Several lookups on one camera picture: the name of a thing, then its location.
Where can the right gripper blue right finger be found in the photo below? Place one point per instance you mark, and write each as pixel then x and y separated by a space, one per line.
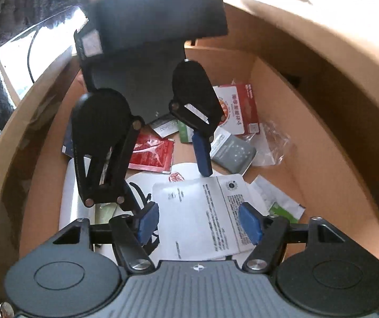
pixel 267 234

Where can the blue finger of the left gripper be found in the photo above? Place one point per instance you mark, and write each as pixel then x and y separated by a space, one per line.
pixel 202 149

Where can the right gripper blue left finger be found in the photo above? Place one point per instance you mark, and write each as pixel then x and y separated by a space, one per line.
pixel 128 242

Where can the white printed sachet packet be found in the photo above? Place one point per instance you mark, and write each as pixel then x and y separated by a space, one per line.
pixel 202 218

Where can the wooden drawer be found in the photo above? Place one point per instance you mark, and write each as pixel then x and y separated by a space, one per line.
pixel 315 75

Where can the green white box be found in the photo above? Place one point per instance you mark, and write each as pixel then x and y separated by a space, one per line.
pixel 185 133

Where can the grey star-pattern packet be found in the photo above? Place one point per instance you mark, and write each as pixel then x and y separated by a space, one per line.
pixel 231 153

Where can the white green packet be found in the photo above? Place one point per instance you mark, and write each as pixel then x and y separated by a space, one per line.
pixel 270 200

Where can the white flat packet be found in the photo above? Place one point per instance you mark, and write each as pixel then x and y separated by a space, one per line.
pixel 165 126

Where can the red white box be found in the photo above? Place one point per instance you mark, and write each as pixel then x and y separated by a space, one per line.
pixel 239 107

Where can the red sachet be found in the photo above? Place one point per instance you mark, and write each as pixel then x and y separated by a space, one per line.
pixel 152 154

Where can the clear crumpled plastic bag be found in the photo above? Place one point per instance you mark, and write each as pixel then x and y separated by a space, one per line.
pixel 271 145

